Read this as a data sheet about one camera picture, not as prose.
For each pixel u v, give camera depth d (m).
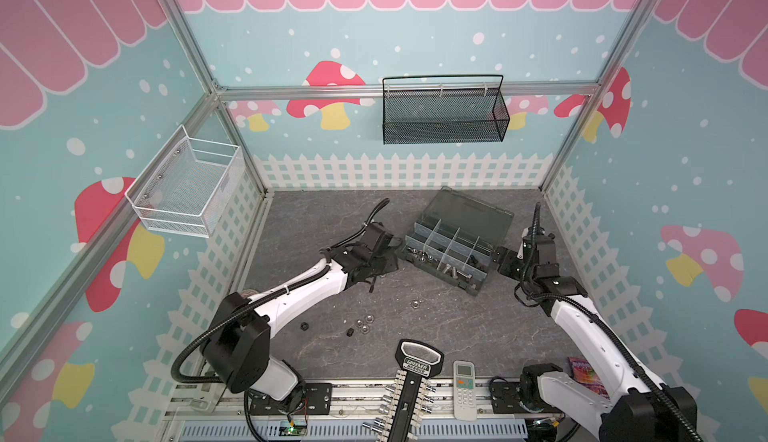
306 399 0.74
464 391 0.74
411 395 0.74
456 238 1.02
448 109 0.94
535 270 0.62
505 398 0.74
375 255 0.65
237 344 0.43
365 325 0.86
